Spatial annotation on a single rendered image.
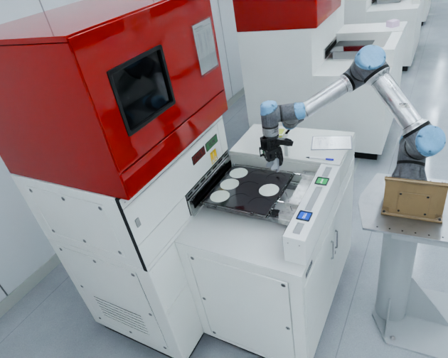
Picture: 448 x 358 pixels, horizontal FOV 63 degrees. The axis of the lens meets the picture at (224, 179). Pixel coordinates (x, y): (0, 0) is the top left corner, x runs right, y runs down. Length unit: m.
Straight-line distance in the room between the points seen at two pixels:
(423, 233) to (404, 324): 0.81
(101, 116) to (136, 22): 0.36
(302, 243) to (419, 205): 0.56
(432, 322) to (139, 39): 2.09
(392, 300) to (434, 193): 0.77
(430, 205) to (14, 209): 2.57
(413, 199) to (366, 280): 0.99
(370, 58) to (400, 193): 0.58
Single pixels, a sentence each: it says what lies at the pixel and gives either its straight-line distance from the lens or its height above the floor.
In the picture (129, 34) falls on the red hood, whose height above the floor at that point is 1.75.
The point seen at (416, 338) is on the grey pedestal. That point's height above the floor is 0.01.
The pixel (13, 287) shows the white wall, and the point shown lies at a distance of 3.17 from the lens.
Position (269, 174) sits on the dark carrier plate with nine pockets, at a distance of 1.95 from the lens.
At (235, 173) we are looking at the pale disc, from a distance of 1.99.
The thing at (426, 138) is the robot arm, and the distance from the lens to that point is 1.68.
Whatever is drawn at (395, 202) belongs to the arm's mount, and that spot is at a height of 0.90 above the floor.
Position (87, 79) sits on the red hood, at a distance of 1.23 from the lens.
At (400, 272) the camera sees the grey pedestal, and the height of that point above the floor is 0.43.
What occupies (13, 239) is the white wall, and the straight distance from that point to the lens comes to 3.03.
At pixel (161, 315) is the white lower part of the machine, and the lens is 1.95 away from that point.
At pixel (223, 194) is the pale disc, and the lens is 1.85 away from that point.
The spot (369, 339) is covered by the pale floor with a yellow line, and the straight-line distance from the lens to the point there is 2.36.
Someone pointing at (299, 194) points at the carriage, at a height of 0.88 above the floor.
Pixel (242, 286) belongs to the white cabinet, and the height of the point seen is 0.64.
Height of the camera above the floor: 1.98
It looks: 33 degrees down
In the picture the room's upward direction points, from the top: 11 degrees counter-clockwise
